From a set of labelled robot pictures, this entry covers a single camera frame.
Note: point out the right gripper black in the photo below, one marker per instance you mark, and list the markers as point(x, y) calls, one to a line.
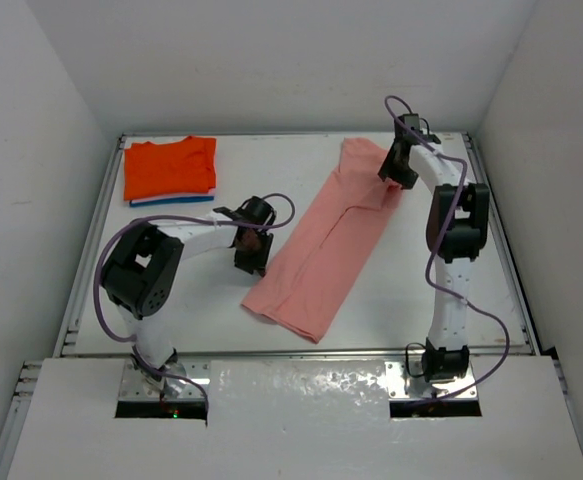
point(406, 179)

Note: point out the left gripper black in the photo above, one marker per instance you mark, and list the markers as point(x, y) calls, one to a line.
point(250, 253)

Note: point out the pink t-shirt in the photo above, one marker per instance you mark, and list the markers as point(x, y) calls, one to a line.
point(310, 277)

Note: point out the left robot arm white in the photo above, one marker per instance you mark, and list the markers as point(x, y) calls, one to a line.
point(137, 269)

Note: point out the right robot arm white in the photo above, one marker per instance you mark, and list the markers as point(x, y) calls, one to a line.
point(456, 232)

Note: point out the folded white t-shirt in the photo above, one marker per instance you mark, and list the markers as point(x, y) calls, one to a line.
point(177, 197)

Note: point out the folded orange t-shirt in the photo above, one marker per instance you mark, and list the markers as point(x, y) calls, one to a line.
point(183, 167)

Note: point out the folded blue t-shirt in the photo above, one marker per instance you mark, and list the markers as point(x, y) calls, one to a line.
point(154, 204)

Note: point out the white foam front panel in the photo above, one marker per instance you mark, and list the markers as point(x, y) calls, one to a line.
point(296, 420)

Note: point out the aluminium table frame rail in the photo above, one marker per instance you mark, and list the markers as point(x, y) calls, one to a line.
point(390, 306)

